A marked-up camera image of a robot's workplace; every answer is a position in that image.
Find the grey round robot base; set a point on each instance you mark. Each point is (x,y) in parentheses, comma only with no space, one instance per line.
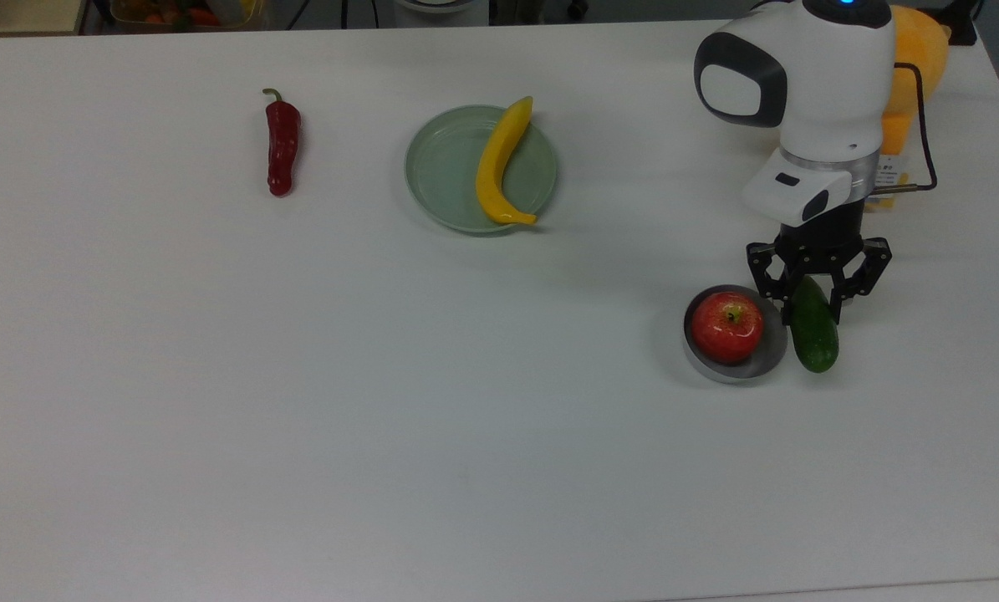
(440,5)

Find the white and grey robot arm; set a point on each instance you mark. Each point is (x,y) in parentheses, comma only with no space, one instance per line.
(825,92)

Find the orange plush toy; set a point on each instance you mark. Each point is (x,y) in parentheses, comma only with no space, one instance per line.
(921,46)

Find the yellow banana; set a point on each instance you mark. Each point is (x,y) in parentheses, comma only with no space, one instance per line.
(497,163)

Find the black stand base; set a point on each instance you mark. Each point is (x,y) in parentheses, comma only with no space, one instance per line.
(960,25)

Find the green cucumber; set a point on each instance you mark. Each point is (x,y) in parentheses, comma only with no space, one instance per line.
(815,343)

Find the pale green round plate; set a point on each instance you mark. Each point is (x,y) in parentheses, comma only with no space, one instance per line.
(445,171)

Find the beige cabinet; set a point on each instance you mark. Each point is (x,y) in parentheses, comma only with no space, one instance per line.
(18,12)

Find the small round metal bowl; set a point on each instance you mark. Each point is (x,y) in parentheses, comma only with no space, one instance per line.
(773,355)

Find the red apple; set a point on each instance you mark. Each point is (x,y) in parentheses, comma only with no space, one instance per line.
(726,328)

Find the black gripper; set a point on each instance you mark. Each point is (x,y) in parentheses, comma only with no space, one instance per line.
(825,238)

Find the white paper toy tag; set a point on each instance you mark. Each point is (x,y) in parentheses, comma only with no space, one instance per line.
(890,177)

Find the clear bin of toy food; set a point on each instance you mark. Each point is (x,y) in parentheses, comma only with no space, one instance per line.
(181,12)

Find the red chili pepper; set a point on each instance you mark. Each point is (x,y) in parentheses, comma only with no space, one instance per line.
(282,150)

